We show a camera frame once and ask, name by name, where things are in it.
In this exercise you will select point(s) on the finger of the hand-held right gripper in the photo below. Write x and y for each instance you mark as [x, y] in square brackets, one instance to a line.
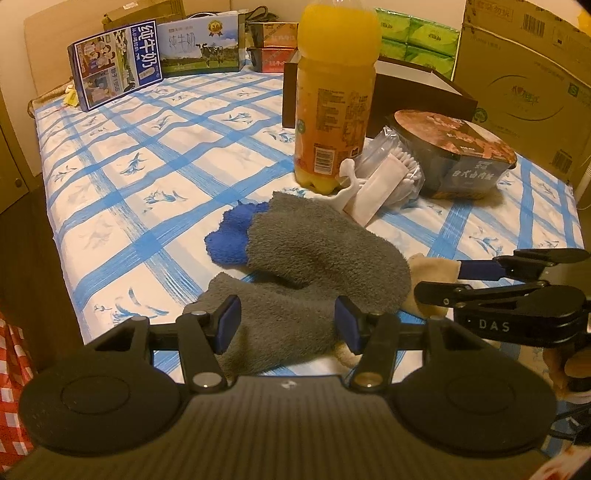
[480, 270]
[461, 297]

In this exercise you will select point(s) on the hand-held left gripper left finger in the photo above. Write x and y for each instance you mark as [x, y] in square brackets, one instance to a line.
[228, 323]

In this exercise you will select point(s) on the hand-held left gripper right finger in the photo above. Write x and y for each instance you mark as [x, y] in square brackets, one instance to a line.
[347, 323]

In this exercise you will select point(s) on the beige sock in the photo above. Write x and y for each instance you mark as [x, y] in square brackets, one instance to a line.
[431, 272]

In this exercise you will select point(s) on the grey fluffy sock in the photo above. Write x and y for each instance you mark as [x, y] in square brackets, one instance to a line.
[277, 323]

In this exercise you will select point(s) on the grey sock with blue toe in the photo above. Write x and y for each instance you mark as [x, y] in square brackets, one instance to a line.
[323, 249]

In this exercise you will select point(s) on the bag of cotton swabs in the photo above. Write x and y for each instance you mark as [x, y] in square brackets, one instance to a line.
[406, 170]

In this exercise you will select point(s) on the person's right hand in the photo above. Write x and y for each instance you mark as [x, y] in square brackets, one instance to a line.
[577, 367]

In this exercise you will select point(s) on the instant rice bowl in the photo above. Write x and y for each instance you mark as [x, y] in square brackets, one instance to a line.
[461, 170]

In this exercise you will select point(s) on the white paper sachet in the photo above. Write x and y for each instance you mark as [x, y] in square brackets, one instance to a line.
[376, 198]

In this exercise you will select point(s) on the white plastic clip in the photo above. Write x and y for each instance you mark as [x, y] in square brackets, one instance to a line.
[349, 177]

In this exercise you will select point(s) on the blue checked bedsheet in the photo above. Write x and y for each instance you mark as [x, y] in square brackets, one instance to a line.
[138, 194]

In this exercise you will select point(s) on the large cardboard box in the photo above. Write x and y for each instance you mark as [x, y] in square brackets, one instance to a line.
[517, 83]

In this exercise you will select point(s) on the red checked cloth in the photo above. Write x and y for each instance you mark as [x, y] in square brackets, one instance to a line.
[14, 369]

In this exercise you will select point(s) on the orange juice bottle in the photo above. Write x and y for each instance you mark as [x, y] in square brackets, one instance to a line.
[332, 92]

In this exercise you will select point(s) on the stack of green tissue packs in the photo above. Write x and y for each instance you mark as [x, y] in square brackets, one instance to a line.
[425, 41]

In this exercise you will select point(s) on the red snack box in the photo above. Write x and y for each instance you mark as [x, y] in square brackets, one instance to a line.
[272, 60]

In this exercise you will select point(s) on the wooden wardrobe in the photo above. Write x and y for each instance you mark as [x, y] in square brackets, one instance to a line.
[14, 161]

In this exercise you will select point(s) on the small yellow object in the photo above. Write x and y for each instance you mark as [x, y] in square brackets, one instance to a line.
[71, 95]

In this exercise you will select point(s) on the light blue milk carton box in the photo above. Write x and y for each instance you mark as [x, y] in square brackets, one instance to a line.
[198, 46]

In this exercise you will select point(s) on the dark blue milk carton box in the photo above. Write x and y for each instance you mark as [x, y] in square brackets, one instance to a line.
[115, 64]

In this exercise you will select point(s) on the orange snack box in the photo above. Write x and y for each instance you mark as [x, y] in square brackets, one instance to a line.
[274, 34]

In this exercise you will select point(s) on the small brown cardboard box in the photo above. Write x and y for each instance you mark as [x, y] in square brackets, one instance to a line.
[147, 14]

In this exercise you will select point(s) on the wooden headboard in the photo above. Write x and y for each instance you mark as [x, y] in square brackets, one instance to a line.
[51, 46]

